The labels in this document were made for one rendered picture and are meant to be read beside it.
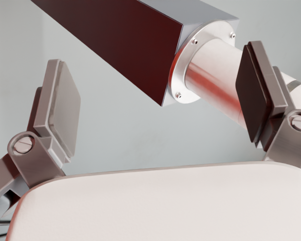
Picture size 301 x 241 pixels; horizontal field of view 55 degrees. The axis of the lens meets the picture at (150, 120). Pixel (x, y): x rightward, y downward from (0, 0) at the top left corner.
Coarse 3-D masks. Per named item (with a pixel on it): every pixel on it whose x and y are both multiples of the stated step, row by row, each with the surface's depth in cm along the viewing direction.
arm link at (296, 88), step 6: (288, 84) 47; (294, 84) 47; (300, 84) 47; (294, 90) 46; (300, 90) 46; (294, 96) 46; (300, 96) 45; (294, 102) 45; (300, 102) 45; (300, 108) 44
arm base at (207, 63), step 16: (192, 32) 54; (208, 32) 55; (224, 32) 59; (192, 48) 55; (208, 48) 55; (224, 48) 55; (176, 64) 54; (192, 64) 56; (208, 64) 54; (224, 64) 52; (176, 80) 58; (192, 80) 57; (208, 80) 54; (224, 80) 52; (288, 80) 48; (176, 96) 61; (192, 96) 65; (208, 96) 55; (224, 96) 52; (224, 112) 55; (240, 112) 51
